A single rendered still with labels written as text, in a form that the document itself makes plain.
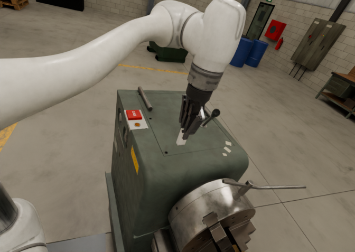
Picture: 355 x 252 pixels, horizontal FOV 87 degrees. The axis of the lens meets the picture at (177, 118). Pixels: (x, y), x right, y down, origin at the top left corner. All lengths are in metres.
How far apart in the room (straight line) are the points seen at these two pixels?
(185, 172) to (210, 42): 0.44
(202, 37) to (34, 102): 0.35
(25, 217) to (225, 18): 0.79
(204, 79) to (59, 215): 1.76
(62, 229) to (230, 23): 1.85
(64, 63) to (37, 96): 0.06
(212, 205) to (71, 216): 1.50
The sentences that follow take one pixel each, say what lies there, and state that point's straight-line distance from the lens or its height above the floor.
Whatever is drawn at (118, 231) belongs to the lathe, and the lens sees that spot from 1.32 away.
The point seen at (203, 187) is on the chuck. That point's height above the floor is 1.22.
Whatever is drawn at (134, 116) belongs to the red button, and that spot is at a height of 1.27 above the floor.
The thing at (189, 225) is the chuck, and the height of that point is 1.16.
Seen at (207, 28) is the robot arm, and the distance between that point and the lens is 0.47.
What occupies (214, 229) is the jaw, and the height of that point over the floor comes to 1.19.
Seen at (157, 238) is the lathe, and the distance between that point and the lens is 0.98.
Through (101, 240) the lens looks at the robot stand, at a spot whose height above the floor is 0.75.
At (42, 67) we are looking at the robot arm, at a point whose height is 1.63.
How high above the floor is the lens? 1.76
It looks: 34 degrees down
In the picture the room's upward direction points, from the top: 17 degrees clockwise
